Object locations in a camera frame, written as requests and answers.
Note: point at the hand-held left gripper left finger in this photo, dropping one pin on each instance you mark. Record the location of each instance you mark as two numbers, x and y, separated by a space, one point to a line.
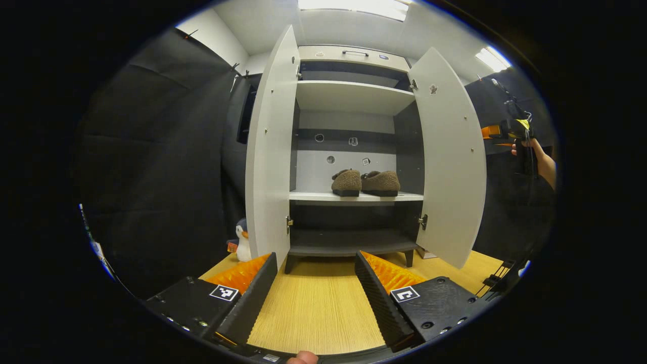
252 303

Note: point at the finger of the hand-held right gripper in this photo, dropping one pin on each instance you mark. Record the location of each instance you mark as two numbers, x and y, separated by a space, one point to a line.
503 145
493 132

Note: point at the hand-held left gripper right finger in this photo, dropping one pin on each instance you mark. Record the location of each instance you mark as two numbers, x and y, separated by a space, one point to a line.
381 308

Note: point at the brown fuzzy shoe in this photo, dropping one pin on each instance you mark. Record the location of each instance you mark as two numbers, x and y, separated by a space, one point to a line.
381 183
347 183

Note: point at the white shoe cabinet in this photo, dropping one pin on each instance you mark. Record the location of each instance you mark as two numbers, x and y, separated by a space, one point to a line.
354 96

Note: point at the penguin plush toy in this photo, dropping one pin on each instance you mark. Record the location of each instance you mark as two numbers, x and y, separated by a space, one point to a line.
243 247

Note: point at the small orange box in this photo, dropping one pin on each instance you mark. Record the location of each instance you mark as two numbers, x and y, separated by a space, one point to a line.
232 247

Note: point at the small ceiling light panel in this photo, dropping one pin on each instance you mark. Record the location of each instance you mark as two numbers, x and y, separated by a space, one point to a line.
493 58

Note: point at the black metal stand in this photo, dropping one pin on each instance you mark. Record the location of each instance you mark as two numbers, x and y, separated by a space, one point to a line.
498 278

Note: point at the large ceiling light panel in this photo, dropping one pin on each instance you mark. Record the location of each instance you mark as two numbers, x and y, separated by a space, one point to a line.
354 7

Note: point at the small cloth clip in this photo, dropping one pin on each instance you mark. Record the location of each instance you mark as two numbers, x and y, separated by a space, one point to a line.
191 34
240 70

